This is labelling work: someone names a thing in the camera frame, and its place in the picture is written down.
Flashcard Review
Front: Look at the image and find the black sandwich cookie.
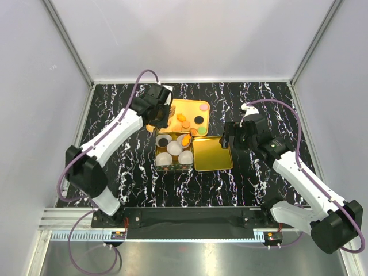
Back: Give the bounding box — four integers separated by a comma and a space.
194, 116, 204, 125
158, 138, 169, 147

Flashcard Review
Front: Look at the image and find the orange fish cookie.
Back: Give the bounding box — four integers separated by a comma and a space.
182, 134, 191, 148
177, 113, 186, 122

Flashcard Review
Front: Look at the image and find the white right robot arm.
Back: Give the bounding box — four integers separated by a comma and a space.
220, 101, 366, 254

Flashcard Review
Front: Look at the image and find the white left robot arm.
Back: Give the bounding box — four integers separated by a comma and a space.
65, 83, 173, 228

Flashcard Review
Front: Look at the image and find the gold tin lid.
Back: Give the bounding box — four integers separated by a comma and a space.
193, 136, 233, 172

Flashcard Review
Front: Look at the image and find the white paper cup top-left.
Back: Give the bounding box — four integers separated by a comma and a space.
156, 134, 172, 148

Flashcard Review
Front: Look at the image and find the green sandwich cookie right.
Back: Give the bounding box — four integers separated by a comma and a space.
197, 126, 206, 135

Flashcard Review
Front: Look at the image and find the plain orange macaron cookie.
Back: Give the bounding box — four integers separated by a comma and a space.
182, 121, 190, 129

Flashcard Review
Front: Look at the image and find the yellow plastic tray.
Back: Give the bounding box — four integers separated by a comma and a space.
158, 99, 210, 137

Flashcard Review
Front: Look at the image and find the white paper cup centre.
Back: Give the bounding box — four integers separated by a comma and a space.
166, 141, 183, 156

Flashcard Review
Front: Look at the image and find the white paper cup top-right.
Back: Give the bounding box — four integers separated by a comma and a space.
177, 134, 192, 149

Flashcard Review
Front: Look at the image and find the green decorated cookie tin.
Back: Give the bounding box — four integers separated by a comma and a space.
154, 132, 194, 171

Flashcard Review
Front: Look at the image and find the pink sandwich cookie right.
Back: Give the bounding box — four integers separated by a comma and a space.
200, 104, 209, 111

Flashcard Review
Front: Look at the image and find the white paper cup bottom-right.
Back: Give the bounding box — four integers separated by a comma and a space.
178, 150, 194, 164

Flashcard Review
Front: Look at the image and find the white paper cup bottom-left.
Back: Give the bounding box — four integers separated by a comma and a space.
155, 152, 173, 166

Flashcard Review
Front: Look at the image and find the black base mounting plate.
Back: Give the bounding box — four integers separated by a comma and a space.
91, 206, 291, 240

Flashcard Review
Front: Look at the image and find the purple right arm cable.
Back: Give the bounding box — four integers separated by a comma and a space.
247, 98, 367, 254

